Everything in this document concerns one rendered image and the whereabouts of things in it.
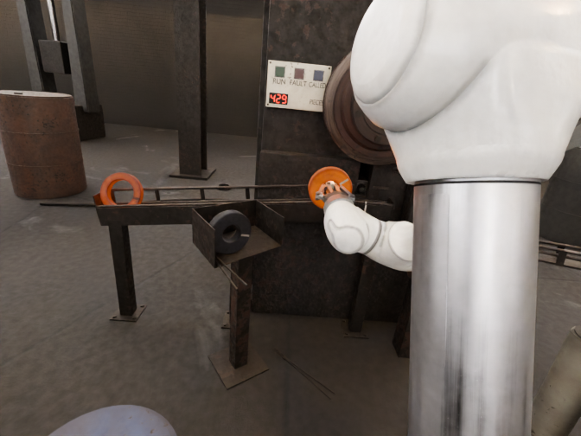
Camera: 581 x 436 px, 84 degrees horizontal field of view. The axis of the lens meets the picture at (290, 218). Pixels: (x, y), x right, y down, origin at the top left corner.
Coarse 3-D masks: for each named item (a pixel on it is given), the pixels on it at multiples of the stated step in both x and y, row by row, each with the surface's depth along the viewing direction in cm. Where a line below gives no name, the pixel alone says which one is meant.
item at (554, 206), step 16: (576, 160) 288; (560, 176) 301; (576, 176) 288; (560, 192) 300; (576, 192) 289; (544, 208) 317; (560, 208) 301; (576, 208) 291; (544, 224) 315; (560, 224) 302; (576, 224) 294; (560, 240) 304; (576, 240) 297
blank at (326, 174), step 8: (328, 168) 111; (336, 168) 112; (312, 176) 113; (320, 176) 111; (328, 176) 111; (336, 176) 112; (344, 176) 112; (312, 184) 113; (320, 184) 113; (344, 184) 113; (312, 192) 114; (312, 200) 115; (320, 200) 115
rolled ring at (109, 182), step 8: (112, 176) 144; (120, 176) 144; (128, 176) 144; (104, 184) 144; (112, 184) 146; (136, 184) 144; (104, 192) 144; (136, 192) 144; (104, 200) 144; (136, 200) 144
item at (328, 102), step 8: (344, 64) 120; (336, 72) 121; (344, 72) 121; (336, 80) 122; (328, 88) 123; (328, 96) 124; (328, 104) 125; (328, 112) 127; (328, 120) 128; (328, 128) 129; (336, 128) 129; (336, 136) 130; (336, 144) 131; (344, 144) 131; (344, 152) 133; (352, 152) 133; (360, 160) 134; (368, 160) 134; (376, 160) 134; (384, 160) 134; (392, 160) 134
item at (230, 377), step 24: (192, 216) 115; (264, 216) 126; (264, 240) 121; (216, 264) 106; (240, 264) 119; (240, 288) 124; (240, 312) 128; (240, 336) 133; (216, 360) 142; (240, 360) 139
